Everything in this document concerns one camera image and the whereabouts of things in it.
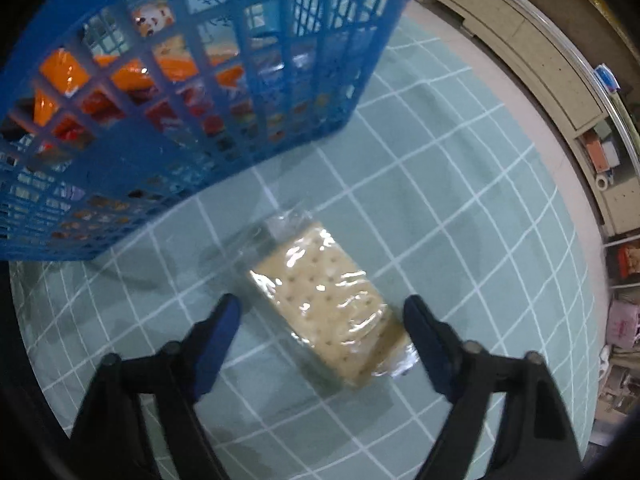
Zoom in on clear cracker packet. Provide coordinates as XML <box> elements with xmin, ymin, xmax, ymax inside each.
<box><xmin>247</xmin><ymin>212</ymin><xmax>422</xmax><ymax>391</ymax></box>

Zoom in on orange box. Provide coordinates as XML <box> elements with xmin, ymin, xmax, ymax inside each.
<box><xmin>582</xmin><ymin>132</ymin><xmax>608</xmax><ymax>173</ymax></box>

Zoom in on orange snack packet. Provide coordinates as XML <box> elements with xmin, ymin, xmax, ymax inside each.
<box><xmin>31</xmin><ymin>49</ymin><xmax>168</xmax><ymax>127</ymax></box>

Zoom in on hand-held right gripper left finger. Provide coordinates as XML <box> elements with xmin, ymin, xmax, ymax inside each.
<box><xmin>70</xmin><ymin>292</ymin><xmax>244</xmax><ymax>480</ymax></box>

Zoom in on cream tv cabinet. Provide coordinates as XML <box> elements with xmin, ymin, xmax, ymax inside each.
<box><xmin>417</xmin><ymin>0</ymin><xmax>640</xmax><ymax>239</ymax></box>

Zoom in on red snack packet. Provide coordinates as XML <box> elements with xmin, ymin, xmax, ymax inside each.
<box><xmin>80</xmin><ymin>82</ymin><xmax>253</xmax><ymax>138</ymax></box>

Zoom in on pink bag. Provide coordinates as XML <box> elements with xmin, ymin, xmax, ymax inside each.
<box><xmin>607</xmin><ymin>299</ymin><xmax>640</xmax><ymax>346</ymax></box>

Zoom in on blue tissue box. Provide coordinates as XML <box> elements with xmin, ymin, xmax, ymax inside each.
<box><xmin>592</xmin><ymin>62</ymin><xmax>622</xmax><ymax>92</ymax></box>

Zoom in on white slippers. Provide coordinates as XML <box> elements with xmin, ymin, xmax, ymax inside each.
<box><xmin>597</xmin><ymin>345</ymin><xmax>614</xmax><ymax>382</ymax></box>

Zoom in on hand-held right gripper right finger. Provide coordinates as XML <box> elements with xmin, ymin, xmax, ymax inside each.
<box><xmin>402</xmin><ymin>294</ymin><xmax>584</xmax><ymax>480</ymax></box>

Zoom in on blue plastic basket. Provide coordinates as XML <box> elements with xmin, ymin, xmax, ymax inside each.
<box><xmin>0</xmin><ymin>0</ymin><xmax>431</xmax><ymax>262</ymax></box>

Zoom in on green checked tablecloth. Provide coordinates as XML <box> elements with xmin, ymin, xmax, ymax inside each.
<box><xmin>10</xmin><ymin>10</ymin><xmax>609</xmax><ymax>480</ymax></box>

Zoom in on blue cartoon snack packet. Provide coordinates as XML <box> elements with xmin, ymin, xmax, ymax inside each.
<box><xmin>129</xmin><ymin>0</ymin><xmax>281</xmax><ymax>43</ymax></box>

